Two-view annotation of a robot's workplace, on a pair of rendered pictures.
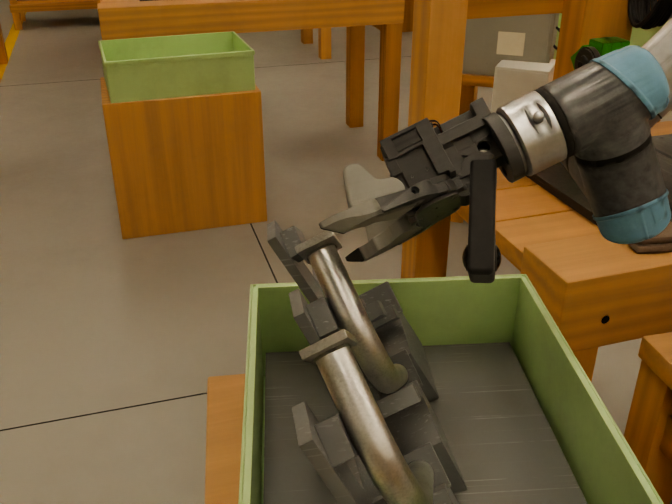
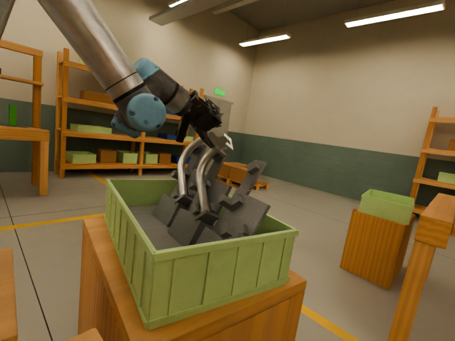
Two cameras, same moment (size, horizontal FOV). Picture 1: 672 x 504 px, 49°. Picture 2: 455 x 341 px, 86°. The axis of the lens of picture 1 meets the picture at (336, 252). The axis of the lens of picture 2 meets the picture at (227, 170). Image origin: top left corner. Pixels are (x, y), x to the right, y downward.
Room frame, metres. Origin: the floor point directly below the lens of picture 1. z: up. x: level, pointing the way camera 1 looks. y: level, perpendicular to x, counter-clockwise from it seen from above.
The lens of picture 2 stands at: (1.40, -0.40, 1.20)
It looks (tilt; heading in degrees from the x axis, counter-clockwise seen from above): 9 degrees down; 150
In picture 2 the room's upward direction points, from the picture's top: 8 degrees clockwise
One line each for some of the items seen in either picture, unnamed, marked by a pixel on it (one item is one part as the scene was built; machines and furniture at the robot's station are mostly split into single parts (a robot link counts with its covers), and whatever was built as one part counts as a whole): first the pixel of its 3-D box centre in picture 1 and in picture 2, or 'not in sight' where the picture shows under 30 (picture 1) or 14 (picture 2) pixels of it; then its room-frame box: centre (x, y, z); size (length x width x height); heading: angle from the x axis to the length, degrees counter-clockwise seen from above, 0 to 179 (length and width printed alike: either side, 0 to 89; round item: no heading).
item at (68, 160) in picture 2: not in sight; (139, 124); (-4.35, 0.58, 1.12); 3.01 x 0.54 x 2.23; 107
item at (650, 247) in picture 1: (654, 235); not in sight; (1.19, -0.57, 0.91); 0.10 x 0.08 x 0.03; 95
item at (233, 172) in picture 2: not in sight; (240, 174); (-3.55, 2.90, 0.22); 1.20 x 0.81 x 0.44; 12
